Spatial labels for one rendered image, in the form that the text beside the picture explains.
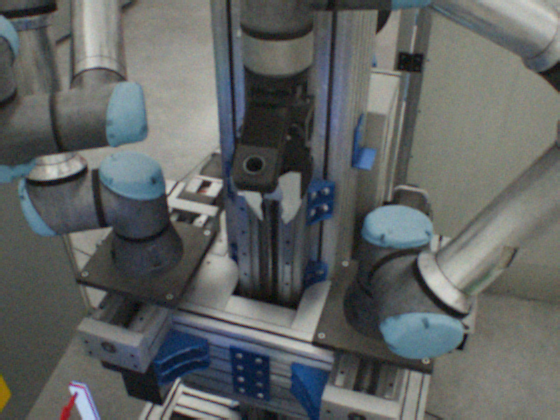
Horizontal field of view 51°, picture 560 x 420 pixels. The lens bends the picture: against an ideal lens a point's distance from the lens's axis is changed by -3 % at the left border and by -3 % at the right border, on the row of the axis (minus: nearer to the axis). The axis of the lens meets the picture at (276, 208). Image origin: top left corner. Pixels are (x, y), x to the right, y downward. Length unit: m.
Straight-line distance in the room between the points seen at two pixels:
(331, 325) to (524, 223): 0.45
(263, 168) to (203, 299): 0.73
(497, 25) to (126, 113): 0.47
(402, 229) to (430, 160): 1.26
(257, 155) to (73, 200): 0.58
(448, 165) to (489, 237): 1.41
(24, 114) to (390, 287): 0.57
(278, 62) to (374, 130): 0.78
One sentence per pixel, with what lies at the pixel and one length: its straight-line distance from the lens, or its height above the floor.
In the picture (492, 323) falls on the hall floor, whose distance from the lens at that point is 2.61.
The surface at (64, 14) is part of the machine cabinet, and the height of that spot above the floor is 0.21.
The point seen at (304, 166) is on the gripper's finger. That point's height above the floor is 1.52.
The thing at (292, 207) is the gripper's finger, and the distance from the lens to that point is 0.73.
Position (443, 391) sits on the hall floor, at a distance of 2.36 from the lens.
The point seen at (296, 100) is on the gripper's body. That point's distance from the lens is 0.70.
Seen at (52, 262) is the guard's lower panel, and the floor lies 0.44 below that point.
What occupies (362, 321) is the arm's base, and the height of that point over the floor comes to 1.07.
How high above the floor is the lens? 1.93
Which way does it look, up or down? 41 degrees down
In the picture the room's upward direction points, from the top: straight up
